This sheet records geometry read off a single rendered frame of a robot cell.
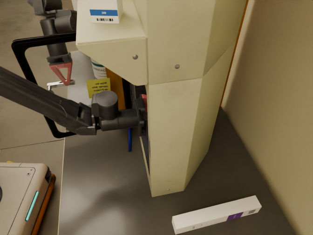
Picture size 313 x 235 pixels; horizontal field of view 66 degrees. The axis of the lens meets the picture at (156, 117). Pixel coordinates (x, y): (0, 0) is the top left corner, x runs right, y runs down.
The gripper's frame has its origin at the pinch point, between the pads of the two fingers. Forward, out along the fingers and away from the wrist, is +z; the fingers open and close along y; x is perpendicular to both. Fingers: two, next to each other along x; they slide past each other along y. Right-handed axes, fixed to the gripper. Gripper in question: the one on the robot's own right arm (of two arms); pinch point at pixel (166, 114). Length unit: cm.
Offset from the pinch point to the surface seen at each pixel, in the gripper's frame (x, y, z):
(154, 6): -37.7, -13.6, -8.6
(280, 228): 21.7, -32.6, 29.9
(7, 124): 126, 132, -112
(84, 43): -32.2, -13.2, -19.8
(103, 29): -32.4, -9.5, -16.4
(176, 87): -21.7, -13.8, -3.2
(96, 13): -34.1, -6.8, -17.3
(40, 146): 124, 98, -79
